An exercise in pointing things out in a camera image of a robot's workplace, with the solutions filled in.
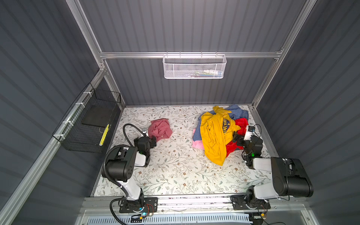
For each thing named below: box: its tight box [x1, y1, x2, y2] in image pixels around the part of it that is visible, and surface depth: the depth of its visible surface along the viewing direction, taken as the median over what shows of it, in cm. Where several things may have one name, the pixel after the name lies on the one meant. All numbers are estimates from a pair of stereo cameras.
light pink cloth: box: [192, 139, 205, 150], surface depth 97 cm
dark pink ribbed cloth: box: [147, 118, 173, 142], surface depth 101 cm
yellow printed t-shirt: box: [200, 105, 241, 166], surface depth 93 cm
